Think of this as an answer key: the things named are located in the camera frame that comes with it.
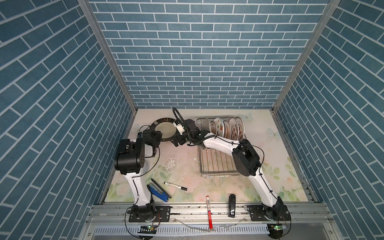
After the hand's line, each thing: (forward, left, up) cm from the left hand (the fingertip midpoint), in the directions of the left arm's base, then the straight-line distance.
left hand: (161, 130), depth 103 cm
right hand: (-8, -11, +6) cm, 15 cm away
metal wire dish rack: (-24, -35, -1) cm, 42 cm away
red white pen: (-50, -31, -3) cm, 59 cm away
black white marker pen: (-37, -15, -3) cm, 40 cm away
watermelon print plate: (-10, -43, +14) cm, 46 cm away
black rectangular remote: (-46, -43, -2) cm, 63 cm away
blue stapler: (-38, -2, -3) cm, 38 cm away
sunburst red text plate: (-5, -36, +8) cm, 37 cm away
